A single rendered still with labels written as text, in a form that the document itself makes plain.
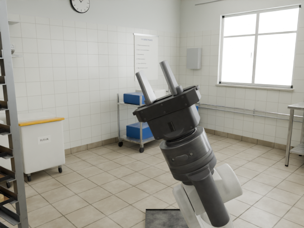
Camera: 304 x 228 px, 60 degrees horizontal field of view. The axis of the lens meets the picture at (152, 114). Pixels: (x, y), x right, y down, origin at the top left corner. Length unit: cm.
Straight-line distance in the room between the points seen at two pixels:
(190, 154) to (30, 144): 316
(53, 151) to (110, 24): 237
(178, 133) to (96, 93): 419
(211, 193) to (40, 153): 325
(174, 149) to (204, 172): 6
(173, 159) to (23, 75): 371
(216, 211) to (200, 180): 6
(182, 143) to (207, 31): 520
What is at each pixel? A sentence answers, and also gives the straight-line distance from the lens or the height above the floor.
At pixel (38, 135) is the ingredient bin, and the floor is 58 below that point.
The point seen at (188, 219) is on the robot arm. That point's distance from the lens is 53.
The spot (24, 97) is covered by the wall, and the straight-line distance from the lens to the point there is 411.
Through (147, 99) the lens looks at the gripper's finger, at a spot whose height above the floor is 141.
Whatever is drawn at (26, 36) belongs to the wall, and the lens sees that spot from 413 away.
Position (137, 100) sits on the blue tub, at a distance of 427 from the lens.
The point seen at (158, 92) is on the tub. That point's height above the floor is 97.
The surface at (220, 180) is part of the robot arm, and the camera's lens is 50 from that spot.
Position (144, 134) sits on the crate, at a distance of 447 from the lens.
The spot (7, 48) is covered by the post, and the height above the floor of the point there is 152.
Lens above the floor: 147
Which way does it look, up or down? 11 degrees down
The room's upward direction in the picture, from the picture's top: straight up
